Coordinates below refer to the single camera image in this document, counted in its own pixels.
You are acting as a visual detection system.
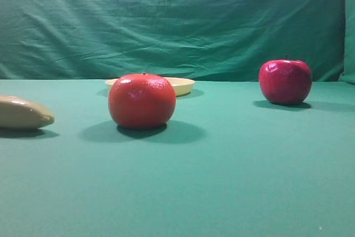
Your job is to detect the yellow-green banana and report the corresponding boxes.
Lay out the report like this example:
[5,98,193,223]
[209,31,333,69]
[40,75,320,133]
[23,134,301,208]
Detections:
[1,95,55,129]

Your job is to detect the green table cloth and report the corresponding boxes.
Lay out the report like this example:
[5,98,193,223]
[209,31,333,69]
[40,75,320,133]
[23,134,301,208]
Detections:
[1,80,354,236]

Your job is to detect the yellow plate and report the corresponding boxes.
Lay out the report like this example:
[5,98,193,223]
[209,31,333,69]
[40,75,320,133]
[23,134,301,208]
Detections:
[105,73,195,97]

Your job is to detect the red apple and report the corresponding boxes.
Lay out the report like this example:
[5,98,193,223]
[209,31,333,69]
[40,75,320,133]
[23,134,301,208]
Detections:
[258,58,312,105]

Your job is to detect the orange-red tangerine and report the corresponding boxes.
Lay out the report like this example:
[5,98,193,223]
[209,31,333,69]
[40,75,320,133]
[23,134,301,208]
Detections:
[108,73,176,129]

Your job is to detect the green backdrop cloth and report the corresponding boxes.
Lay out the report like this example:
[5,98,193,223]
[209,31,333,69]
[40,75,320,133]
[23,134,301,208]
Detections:
[1,0,354,83]

